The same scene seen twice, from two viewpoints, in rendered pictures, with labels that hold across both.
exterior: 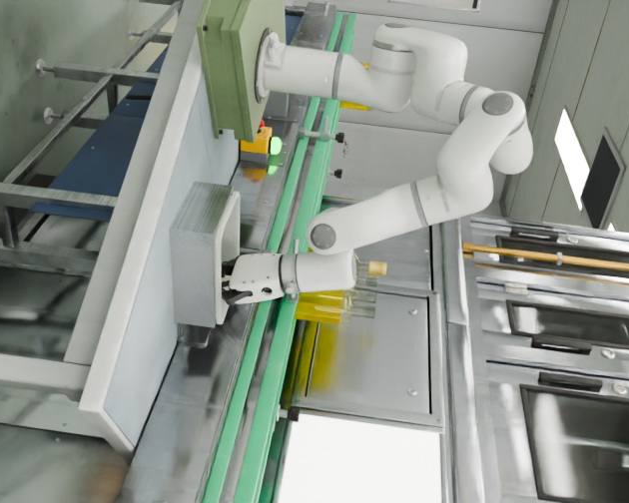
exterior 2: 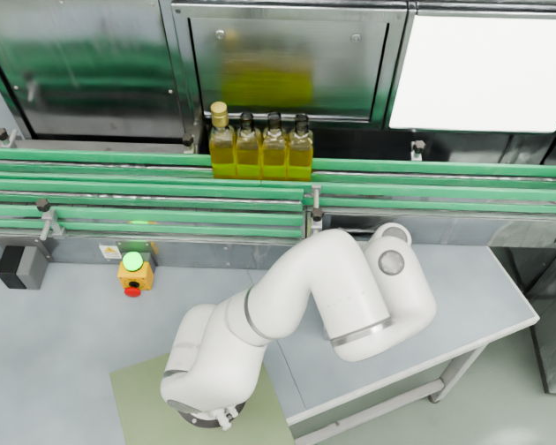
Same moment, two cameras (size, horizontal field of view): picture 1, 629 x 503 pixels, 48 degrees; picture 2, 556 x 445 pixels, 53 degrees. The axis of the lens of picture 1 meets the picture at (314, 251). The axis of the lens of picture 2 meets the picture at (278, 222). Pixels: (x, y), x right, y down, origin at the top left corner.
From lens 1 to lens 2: 1.56 m
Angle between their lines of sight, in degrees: 67
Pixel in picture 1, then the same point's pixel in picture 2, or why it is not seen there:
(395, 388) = (351, 52)
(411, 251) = (74, 19)
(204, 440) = (487, 222)
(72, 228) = not seen: hidden behind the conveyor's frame
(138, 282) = (464, 348)
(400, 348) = (289, 47)
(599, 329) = not seen: outside the picture
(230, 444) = (485, 206)
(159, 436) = (479, 239)
